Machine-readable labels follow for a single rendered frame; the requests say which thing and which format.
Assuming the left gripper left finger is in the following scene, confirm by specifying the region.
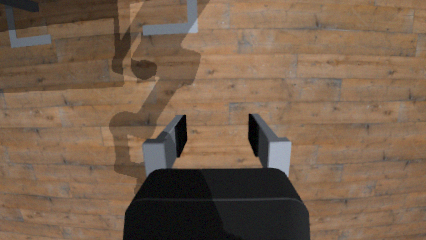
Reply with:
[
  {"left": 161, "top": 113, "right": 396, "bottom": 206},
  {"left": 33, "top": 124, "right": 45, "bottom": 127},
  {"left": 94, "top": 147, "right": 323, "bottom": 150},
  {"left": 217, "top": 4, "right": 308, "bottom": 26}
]
[{"left": 142, "top": 114, "right": 188, "bottom": 177}]

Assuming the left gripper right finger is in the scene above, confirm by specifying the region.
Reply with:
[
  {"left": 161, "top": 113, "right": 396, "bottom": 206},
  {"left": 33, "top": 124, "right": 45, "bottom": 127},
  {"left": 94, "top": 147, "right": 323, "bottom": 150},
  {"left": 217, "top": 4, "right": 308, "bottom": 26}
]
[{"left": 247, "top": 113, "right": 292, "bottom": 177}]

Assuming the white table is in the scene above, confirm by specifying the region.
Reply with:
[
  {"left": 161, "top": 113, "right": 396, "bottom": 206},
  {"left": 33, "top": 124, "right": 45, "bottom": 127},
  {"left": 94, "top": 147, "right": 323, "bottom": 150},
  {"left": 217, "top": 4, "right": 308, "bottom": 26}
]
[{"left": 0, "top": 0, "right": 40, "bottom": 13}]

